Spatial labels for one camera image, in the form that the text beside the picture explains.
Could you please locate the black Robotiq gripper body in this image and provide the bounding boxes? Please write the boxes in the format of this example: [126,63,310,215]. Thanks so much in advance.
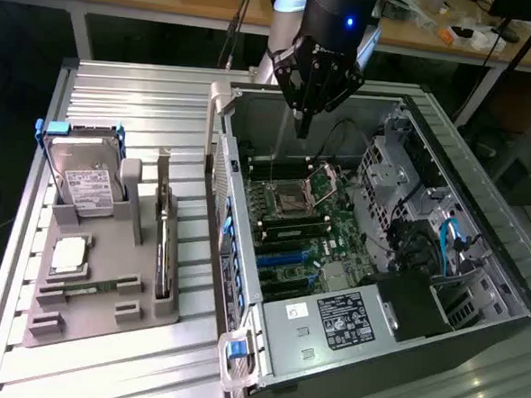
[291,0,381,75]

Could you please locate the black GPU card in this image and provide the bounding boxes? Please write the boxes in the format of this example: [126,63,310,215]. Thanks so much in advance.
[148,146,182,303]

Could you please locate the blue expansion slot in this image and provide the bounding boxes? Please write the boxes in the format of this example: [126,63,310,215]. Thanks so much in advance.
[256,247,316,269]

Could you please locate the thin black stand pole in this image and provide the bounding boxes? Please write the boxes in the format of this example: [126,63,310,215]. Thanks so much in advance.
[218,0,256,73]

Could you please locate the wooden desk with monitor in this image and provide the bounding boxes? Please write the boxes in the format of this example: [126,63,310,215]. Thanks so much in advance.
[369,0,531,131]

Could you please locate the metal socket cover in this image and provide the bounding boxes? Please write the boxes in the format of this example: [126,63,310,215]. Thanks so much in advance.
[301,161,346,200]

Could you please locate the silver metal disk bay cage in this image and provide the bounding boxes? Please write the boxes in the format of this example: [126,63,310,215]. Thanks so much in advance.
[348,103,439,276]

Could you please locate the CPU socket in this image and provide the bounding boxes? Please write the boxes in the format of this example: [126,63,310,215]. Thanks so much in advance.
[267,179,315,217]

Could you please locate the green motherboard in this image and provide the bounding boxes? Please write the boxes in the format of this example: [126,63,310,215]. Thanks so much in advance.
[236,155,386,306]

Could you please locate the white plastic part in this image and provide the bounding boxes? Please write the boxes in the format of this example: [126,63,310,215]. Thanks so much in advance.
[470,30,507,55]

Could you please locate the installed black RAM stick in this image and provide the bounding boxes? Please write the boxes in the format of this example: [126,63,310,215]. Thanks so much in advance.
[262,217,329,245]

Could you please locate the black monitor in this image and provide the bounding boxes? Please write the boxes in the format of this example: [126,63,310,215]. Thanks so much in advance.
[485,0,531,45]

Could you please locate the thick black stand pole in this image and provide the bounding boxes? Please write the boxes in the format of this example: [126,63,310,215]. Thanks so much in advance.
[505,10,531,75]

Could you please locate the black equipment box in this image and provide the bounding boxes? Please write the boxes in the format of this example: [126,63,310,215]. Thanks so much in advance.
[494,143,531,207]

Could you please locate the silver hard disk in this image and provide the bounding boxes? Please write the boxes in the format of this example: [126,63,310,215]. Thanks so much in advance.
[40,131,131,221]

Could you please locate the black plastic air shroud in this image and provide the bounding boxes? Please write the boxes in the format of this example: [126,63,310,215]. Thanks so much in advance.
[373,269,458,347]

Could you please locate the blue disk caddy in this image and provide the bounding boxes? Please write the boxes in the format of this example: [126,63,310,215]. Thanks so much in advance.
[30,116,128,200]

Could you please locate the grey parts rack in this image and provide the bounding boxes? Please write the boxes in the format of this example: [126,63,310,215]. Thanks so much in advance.
[21,150,190,357]

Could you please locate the grey power supply unit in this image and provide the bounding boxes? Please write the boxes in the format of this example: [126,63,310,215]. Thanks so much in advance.
[257,277,405,384]

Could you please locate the silver CPU chip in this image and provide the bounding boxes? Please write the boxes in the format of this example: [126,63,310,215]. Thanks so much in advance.
[50,235,88,276]

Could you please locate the green RAM stick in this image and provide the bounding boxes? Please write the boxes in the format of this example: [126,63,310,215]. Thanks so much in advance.
[60,278,120,295]

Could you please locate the open black PC case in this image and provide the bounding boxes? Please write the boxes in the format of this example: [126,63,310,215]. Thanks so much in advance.
[188,78,531,398]

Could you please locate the thin black looped wire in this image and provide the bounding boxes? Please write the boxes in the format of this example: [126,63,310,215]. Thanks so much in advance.
[320,116,374,164]

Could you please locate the black wire bundle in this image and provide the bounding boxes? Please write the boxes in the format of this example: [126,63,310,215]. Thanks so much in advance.
[384,217,444,276]

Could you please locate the blue SATA wire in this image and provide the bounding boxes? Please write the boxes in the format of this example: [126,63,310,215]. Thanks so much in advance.
[436,217,469,280]

